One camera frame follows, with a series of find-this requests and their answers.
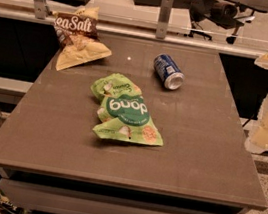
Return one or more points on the blue pepsi can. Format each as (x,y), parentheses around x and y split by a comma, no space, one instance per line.
(169,73)

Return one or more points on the black office chair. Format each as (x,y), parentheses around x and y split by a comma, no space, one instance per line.
(227,14)

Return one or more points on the green popcorn bag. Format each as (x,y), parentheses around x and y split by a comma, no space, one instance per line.
(123,113)

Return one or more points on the sea salt chips bag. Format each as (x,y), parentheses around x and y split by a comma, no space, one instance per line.
(78,37)

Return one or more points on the white drawer front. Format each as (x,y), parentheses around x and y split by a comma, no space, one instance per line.
(62,201)

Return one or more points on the middle metal glass bracket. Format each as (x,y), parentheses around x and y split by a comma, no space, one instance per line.
(163,18)

